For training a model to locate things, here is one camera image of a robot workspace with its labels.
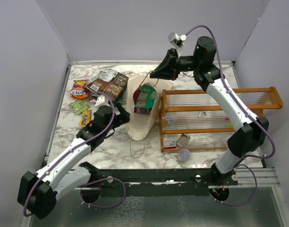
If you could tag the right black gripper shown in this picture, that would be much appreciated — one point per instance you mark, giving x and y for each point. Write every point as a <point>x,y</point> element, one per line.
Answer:
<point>169,68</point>

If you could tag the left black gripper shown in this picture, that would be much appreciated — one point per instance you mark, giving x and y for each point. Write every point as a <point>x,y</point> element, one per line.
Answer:
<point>122,118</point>

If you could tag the teal foil snack packet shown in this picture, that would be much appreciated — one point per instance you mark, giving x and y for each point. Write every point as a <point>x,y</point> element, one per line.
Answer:
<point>152,95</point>

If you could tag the dark brown snack bag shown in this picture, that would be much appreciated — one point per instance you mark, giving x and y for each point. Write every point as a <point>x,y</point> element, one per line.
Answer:
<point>111,83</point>

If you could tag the yellow orange snack packet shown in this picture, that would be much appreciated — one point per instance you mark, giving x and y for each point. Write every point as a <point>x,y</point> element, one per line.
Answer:
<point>86,117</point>

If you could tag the light green snack packet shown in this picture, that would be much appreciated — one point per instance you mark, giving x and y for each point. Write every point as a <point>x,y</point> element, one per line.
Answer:
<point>78,106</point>

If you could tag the dark green snack bag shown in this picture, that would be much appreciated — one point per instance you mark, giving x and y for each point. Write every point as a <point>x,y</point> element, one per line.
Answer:
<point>114,92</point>

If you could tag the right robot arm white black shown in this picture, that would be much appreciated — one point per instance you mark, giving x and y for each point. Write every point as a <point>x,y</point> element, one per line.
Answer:
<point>250,130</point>

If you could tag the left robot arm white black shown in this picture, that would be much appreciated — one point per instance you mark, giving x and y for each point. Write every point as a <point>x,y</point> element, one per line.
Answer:
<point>39,192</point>

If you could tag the purple snack packet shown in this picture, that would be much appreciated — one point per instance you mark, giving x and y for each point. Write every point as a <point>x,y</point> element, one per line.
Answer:
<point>139,103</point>

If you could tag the red white small box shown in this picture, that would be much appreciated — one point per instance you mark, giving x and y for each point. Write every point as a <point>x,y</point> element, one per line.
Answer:
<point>169,144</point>

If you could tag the grey open small carton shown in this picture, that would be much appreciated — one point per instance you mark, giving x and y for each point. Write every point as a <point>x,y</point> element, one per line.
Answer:
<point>183,140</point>

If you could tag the green marker pen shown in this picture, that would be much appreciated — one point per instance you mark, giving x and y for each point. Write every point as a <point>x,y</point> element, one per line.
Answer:
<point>228,124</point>

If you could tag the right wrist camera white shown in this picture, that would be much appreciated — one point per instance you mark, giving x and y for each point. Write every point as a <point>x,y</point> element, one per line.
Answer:
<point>177,41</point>

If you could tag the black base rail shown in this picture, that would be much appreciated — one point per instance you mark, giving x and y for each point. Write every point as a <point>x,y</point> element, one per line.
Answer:
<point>92,195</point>

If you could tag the aluminium frame rail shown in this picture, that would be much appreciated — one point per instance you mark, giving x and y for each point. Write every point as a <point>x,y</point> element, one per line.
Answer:
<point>255,178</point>

